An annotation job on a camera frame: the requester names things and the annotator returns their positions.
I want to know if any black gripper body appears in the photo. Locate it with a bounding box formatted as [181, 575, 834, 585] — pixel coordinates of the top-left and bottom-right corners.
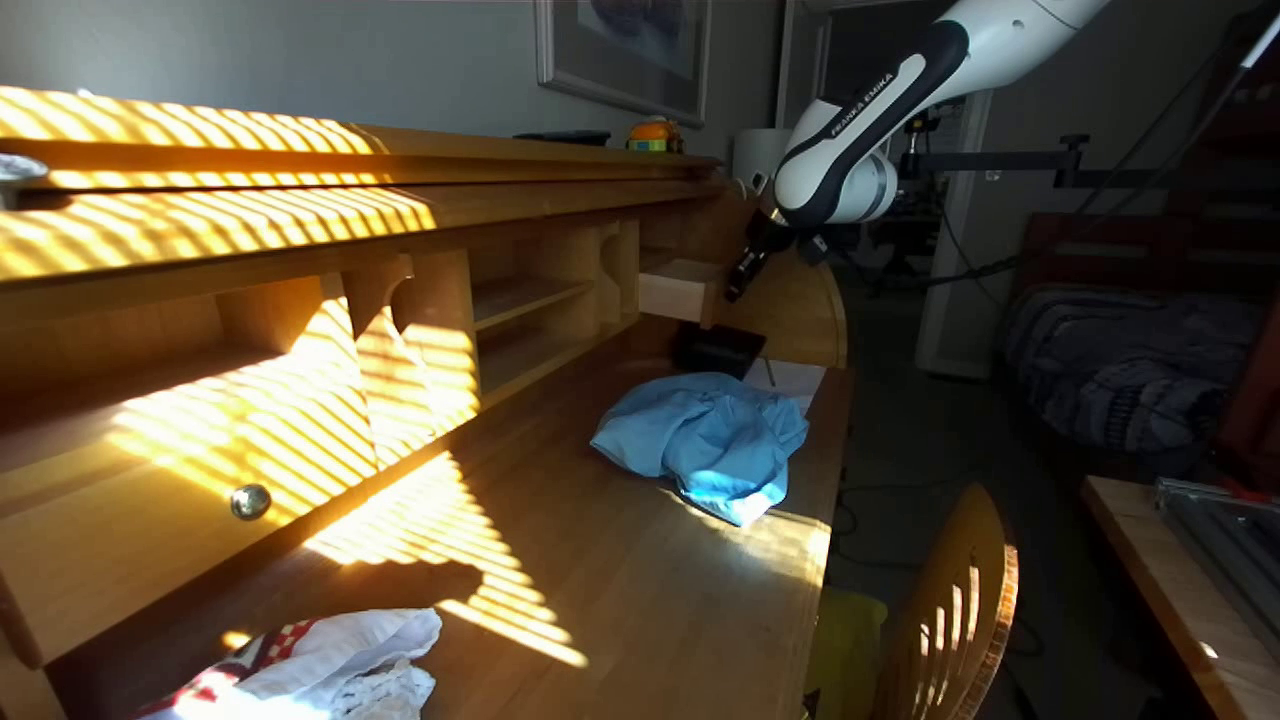
[741, 205, 808, 279]

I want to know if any small wooden drawer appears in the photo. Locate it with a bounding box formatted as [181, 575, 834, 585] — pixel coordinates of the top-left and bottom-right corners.
[634, 256, 733, 328]

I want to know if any wooden desk drawer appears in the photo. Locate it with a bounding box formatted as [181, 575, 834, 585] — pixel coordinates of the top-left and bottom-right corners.
[0, 376, 462, 671]

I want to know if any small black box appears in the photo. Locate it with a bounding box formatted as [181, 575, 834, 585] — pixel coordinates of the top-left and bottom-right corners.
[662, 314, 772, 382]

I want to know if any white paper sheet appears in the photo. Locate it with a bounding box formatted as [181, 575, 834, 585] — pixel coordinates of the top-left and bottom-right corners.
[741, 357, 831, 407]

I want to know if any orange and green toy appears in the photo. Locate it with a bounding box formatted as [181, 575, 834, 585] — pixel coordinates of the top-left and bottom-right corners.
[618, 117, 687, 158]

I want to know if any blue crumpled cloth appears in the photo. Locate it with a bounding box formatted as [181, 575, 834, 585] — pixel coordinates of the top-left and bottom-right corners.
[586, 372, 810, 532]

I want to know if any white cabinet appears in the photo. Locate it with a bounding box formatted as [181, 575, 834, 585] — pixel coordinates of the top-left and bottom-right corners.
[916, 91, 1164, 382]

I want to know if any black clamp boom bar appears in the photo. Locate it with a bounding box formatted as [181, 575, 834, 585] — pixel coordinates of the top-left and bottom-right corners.
[904, 132, 1167, 190]

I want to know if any striped grey bedding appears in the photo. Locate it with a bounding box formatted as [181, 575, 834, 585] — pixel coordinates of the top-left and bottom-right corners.
[997, 284, 1265, 482]

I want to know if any yellow bin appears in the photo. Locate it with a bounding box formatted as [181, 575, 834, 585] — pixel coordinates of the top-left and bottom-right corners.
[803, 587, 890, 720]

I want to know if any wooden slatted chair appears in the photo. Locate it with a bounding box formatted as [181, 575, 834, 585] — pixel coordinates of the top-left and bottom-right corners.
[871, 478, 1023, 720]

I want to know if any wooden side table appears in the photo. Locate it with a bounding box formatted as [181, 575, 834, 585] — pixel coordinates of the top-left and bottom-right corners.
[1079, 472, 1280, 720]

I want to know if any white and red cloth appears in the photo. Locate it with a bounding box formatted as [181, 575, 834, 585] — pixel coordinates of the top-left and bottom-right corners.
[136, 604, 448, 720]

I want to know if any grey metal tray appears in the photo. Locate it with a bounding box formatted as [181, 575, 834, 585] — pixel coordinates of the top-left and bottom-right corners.
[1156, 475, 1280, 642]

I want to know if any small metal dish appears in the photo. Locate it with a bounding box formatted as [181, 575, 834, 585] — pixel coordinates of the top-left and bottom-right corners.
[0, 148, 57, 199]

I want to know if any framed wall picture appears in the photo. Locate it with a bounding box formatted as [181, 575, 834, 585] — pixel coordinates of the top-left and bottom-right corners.
[530, 0, 715, 128]

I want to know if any dark wooden bed frame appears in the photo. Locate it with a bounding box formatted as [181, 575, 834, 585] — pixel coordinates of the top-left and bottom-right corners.
[1017, 194, 1280, 307]

